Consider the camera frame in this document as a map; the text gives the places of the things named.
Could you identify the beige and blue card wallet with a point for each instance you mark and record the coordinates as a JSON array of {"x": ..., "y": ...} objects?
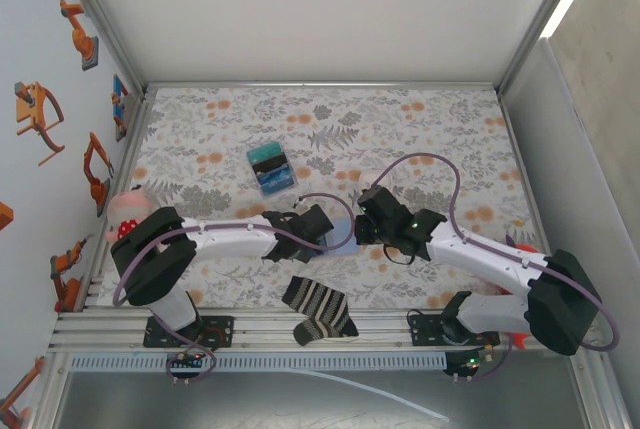
[{"x": 342, "y": 234}]

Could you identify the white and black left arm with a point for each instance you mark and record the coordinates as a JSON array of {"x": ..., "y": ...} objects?
[{"x": 225, "y": 249}]

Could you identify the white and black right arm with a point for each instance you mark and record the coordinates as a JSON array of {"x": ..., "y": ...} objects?
[{"x": 490, "y": 261}]

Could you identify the clear acrylic card stand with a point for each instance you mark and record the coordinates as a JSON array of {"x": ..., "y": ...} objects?
[{"x": 295, "y": 189}]

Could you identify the blue plastic card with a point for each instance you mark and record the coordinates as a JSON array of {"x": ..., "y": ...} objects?
[{"x": 277, "y": 182}]

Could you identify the black VIP card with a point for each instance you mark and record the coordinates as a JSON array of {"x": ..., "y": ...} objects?
[{"x": 275, "y": 165}]

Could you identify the teal plastic card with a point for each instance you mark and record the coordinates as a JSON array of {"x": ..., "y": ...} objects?
[{"x": 265, "y": 152}]

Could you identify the black and beige striped sock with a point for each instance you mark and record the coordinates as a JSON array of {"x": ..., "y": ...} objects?
[{"x": 320, "y": 309}]

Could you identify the floral printed tablecloth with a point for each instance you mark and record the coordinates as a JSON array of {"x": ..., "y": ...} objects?
[{"x": 400, "y": 114}]

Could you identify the red plush monster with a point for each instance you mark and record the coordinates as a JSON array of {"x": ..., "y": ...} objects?
[{"x": 527, "y": 248}]

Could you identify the small circuit board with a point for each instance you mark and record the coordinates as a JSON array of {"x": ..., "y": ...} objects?
[
  {"x": 470, "y": 363},
  {"x": 187, "y": 360}
]

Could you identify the thin white plastic tube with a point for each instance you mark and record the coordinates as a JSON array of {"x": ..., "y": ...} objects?
[{"x": 400, "y": 399}]

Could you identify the pink plush doll polka dress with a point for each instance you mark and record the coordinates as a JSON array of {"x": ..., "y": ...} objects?
[{"x": 127, "y": 204}]

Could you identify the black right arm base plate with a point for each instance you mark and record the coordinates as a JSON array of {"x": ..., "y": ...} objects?
[{"x": 425, "y": 329}]

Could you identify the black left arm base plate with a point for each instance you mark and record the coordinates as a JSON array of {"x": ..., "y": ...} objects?
[{"x": 220, "y": 331}]

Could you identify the aluminium extrusion frame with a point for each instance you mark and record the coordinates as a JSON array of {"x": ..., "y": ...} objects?
[{"x": 350, "y": 84}]

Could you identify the blue and orange wall sticker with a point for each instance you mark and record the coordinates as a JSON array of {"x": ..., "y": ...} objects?
[{"x": 119, "y": 99}]

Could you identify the orange block wall sticker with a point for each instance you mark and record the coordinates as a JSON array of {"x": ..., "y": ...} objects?
[{"x": 5, "y": 216}]

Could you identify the orange claw machine wall sticker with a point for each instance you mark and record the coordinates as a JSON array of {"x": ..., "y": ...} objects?
[{"x": 30, "y": 109}]

